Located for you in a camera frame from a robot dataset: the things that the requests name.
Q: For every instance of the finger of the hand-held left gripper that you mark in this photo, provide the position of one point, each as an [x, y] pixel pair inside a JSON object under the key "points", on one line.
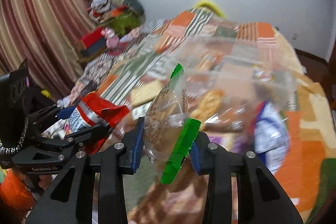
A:
{"points": [[78, 138], [65, 111]]}

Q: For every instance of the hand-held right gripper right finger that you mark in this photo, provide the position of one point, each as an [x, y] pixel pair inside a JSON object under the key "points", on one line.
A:
{"points": [[195, 159]]}

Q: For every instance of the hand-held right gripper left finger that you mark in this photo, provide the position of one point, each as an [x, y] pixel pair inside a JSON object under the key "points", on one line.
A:
{"points": [[138, 146]]}

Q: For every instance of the red snack packet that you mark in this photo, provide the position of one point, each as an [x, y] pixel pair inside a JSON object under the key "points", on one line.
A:
{"points": [[105, 111]]}

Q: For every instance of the clear green-edged snack packet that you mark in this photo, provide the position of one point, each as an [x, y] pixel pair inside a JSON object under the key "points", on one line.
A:
{"points": [[165, 108]]}

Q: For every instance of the purple snack packet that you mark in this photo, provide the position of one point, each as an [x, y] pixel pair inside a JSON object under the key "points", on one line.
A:
{"points": [[225, 140]]}

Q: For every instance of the pale cracker packet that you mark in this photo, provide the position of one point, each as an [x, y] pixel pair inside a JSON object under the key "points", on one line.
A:
{"points": [[147, 92]]}

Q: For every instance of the red and black box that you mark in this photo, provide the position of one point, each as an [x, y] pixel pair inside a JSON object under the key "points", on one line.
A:
{"points": [[92, 41]]}

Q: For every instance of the blue and white snack packet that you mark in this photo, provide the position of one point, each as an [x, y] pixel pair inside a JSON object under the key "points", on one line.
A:
{"points": [[270, 134]]}

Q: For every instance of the orange bag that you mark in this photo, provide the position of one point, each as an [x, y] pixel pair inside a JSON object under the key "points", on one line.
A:
{"points": [[13, 190]]}

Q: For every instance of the striped curtain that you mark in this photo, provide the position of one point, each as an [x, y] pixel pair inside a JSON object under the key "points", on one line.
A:
{"points": [[39, 16]]}

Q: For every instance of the pink soft toy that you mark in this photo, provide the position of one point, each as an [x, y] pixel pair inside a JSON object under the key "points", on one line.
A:
{"points": [[110, 36]]}

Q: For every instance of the clear plastic bag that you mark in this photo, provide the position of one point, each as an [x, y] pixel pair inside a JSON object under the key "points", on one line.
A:
{"points": [[236, 77]]}

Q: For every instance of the pile of clothes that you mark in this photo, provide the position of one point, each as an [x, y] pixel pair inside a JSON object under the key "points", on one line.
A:
{"points": [[118, 8]]}

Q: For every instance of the green cloth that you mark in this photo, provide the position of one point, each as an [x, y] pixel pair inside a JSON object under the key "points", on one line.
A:
{"points": [[325, 182]]}

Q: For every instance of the patchwork blanket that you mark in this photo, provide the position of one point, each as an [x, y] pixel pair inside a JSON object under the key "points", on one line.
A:
{"points": [[183, 22]]}

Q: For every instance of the yellow cloth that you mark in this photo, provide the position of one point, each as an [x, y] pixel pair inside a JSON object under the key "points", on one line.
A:
{"points": [[210, 5]]}

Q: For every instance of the wall outlet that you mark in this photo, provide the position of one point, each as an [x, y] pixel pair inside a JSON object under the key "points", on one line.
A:
{"points": [[294, 36]]}

